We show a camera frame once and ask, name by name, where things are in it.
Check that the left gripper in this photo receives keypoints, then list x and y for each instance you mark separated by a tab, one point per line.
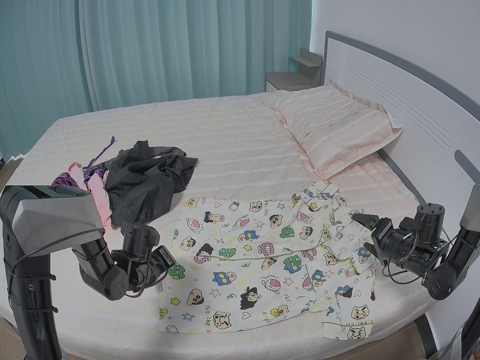
162	263

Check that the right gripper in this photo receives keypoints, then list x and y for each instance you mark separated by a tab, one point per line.
388	240

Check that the white printed pyjama top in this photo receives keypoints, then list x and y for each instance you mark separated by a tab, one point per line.
262	268

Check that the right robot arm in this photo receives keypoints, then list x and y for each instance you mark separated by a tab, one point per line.
446	276

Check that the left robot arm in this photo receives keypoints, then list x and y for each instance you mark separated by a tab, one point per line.
37	257

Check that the bed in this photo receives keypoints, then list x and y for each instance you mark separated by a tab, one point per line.
225	133

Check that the black garment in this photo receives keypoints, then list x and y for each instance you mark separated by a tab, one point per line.
146	186

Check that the pink garment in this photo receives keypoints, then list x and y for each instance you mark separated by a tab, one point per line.
99	201

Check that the pale pink striped pillow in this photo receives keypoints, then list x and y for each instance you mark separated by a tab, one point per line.
330	129

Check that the purple satin garment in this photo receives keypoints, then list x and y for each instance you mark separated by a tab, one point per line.
63	180

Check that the grey bedside table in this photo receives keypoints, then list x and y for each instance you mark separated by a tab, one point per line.
288	77

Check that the blue-green curtain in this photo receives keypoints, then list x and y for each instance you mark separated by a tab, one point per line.
187	32
37	51

